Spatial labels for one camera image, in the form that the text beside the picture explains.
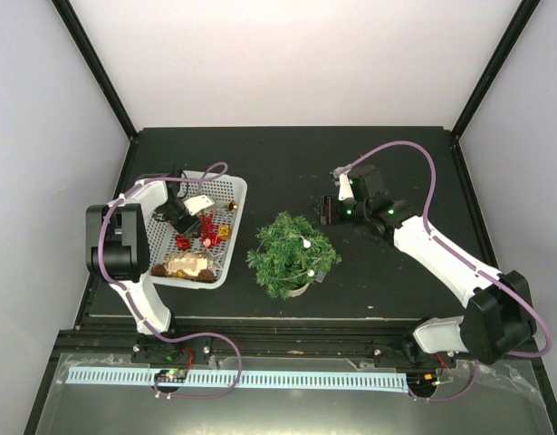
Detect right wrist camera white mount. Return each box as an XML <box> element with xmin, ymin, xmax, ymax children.
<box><xmin>331</xmin><ymin>165</ymin><xmax>354</xmax><ymax>201</ymax></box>

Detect brown pine cone back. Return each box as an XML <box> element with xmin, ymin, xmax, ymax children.
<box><xmin>150</xmin><ymin>264</ymin><xmax>168</xmax><ymax>277</ymax></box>

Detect black frame post right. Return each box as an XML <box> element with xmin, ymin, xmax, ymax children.
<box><xmin>451</xmin><ymin>0</ymin><xmax>541</xmax><ymax>140</ymax></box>

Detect gold bell ornament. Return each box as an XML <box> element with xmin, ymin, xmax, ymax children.
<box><xmin>226</xmin><ymin>200</ymin><xmax>238</xmax><ymax>214</ymax></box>

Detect fairy light string white bulbs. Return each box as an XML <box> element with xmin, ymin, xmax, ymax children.
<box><xmin>247</xmin><ymin>229</ymin><xmax>341</xmax><ymax>286</ymax></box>

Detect brown pine cone front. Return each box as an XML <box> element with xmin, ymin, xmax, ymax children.
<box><xmin>197</xmin><ymin>268</ymin><xmax>216</xmax><ymax>284</ymax></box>

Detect black frame post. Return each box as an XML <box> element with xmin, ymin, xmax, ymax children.
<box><xmin>451</xmin><ymin>0</ymin><xmax>541</xmax><ymax>140</ymax></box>
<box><xmin>52</xmin><ymin>0</ymin><xmax>138</xmax><ymax>140</ymax></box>

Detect wooden tree slice ornament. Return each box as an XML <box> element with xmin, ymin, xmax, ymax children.
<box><xmin>164</xmin><ymin>252</ymin><xmax>208</xmax><ymax>279</ymax></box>

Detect gold gift ornament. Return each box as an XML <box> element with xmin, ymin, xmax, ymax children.
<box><xmin>216</xmin><ymin>225</ymin><xmax>232</xmax><ymax>240</ymax></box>

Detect red gift box ornament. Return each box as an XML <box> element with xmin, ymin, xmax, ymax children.
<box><xmin>175</xmin><ymin>234</ymin><xmax>192</xmax><ymax>251</ymax></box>

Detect black frame post left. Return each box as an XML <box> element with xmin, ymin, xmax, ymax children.
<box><xmin>52</xmin><ymin>0</ymin><xmax>138</xmax><ymax>140</ymax></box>

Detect white tree pot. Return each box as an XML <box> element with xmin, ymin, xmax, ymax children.
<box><xmin>287</xmin><ymin>283</ymin><xmax>311</xmax><ymax>298</ymax></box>

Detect red star ornament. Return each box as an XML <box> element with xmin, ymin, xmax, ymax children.
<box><xmin>199</xmin><ymin>213</ymin><xmax>217</xmax><ymax>237</ymax></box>

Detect light blue slotted cable duct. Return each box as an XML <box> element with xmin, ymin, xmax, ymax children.
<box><xmin>65</xmin><ymin>367</ymin><xmax>408</xmax><ymax>393</ymax></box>

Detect santa claus ornament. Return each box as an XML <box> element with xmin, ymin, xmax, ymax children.
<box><xmin>200</xmin><ymin>234</ymin><xmax>224</xmax><ymax>249</ymax></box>

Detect white plastic perforated basket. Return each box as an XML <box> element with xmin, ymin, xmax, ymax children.
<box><xmin>146</xmin><ymin>175</ymin><xmax>247</xmax><ymax>290</ymax></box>

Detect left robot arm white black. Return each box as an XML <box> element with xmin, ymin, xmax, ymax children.
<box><xmin>85</xmin><ymin>172</ymin><xmax>211</xmax><ymax>362</ymax></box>

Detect brown pine cone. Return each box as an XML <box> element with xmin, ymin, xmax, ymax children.
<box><xmin>197</xmin><ymin>268</ymin><xmax>216</xmax><ymax>284</ymax></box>
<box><xmin>150</xmin><ymin>264</ymin><xmax>168</xmax><ymax>277</ymax></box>

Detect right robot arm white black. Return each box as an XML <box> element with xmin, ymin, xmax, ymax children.
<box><xmin>313</xmin><ymin>165</ymin><xmax>537</xmax><ymax>365</ymax></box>

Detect purple cable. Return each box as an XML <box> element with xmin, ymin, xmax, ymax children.
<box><xmin>97</xmin><ymin>161</ymin><xmax>243</xmax><ymax>401</ymax></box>
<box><xmin>348</xmin><ymin>140</ymin><xmax>554</xmax><ymax>403</ymax></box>

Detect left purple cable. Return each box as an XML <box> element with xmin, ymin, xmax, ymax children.
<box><xmin>97</xmin><ymin>161</ymin><xmax>243</xmax><ymax>401</ymax></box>

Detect small green christmas tree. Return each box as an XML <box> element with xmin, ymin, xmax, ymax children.
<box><xmin>246</xmin><ymin>211</ymin><xmax>341</xmax><ymax>299</ymax></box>

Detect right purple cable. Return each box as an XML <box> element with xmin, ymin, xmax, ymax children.
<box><xmin>348</xmin><ymin>140</ymin><xmax>554</xmax><ymax>403</ymax></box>

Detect silver star ornament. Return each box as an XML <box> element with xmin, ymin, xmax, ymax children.
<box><xmin>206</xmin><ymin>249</ymin><xmax>226</xmax><ymax>274</ymax></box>

